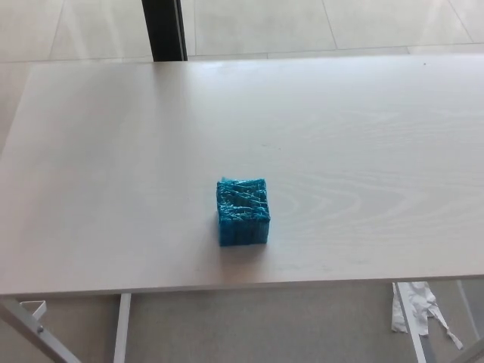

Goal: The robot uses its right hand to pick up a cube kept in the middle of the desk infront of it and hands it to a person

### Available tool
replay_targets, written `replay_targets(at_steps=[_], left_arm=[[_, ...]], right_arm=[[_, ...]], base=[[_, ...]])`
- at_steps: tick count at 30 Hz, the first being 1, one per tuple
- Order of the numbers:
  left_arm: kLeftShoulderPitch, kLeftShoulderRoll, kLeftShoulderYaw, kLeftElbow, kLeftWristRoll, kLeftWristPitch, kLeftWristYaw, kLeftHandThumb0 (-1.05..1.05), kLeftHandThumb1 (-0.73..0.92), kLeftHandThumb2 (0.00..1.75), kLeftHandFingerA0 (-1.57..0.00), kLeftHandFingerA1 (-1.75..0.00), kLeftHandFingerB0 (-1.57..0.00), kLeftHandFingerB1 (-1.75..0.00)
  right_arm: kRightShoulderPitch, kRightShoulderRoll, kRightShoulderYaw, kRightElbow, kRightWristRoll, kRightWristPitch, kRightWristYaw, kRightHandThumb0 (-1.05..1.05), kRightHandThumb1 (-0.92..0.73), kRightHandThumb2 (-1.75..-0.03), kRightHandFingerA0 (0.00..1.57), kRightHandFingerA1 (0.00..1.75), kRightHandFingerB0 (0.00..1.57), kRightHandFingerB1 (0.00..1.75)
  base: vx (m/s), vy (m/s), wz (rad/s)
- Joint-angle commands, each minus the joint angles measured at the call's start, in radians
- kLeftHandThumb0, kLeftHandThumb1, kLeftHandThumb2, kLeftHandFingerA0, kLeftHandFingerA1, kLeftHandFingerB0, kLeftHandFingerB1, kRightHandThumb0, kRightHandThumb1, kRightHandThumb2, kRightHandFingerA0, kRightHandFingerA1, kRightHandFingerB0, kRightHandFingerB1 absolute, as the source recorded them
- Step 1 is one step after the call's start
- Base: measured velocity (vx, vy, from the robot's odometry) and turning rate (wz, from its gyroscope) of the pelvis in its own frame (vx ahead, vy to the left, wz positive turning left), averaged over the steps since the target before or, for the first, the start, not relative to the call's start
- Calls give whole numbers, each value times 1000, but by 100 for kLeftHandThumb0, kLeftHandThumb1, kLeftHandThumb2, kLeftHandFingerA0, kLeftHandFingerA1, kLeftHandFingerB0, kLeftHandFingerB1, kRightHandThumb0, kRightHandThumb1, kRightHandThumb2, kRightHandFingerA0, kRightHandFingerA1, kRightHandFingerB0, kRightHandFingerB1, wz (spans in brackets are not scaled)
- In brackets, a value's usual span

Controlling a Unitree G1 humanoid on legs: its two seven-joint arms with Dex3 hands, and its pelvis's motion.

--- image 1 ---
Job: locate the white metal hook bracket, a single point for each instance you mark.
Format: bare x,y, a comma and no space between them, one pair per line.
39,309

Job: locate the white torn paper scrap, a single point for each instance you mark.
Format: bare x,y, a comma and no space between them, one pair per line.
417,302

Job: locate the white upright table leg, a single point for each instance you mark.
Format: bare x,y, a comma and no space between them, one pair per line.
122,329

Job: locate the black vertical pillar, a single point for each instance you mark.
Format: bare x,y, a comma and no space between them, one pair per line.
162,30

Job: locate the white slanted table leg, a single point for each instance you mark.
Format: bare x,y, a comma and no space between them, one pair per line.
410,329

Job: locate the grey slanted table leg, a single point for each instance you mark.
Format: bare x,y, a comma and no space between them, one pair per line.
469,306

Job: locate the blue textured cube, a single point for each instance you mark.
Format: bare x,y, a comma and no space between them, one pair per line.
242,204

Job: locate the grey diagonal table brace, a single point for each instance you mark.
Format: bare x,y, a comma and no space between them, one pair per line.
34,336

